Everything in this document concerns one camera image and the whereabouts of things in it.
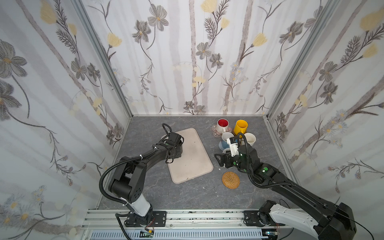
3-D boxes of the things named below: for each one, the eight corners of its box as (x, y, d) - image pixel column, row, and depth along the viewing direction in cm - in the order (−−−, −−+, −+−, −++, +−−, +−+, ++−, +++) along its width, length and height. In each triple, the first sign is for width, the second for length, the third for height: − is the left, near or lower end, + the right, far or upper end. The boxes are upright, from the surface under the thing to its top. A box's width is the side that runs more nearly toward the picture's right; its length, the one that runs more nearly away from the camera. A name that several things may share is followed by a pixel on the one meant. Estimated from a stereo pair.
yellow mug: (234, 138, 109) (237, 129, 101) (232, 128, 115) (235, 119, 107) (245, 138, 109) (249, 129, 101) (242, 128, 115) (246, 119, 107)
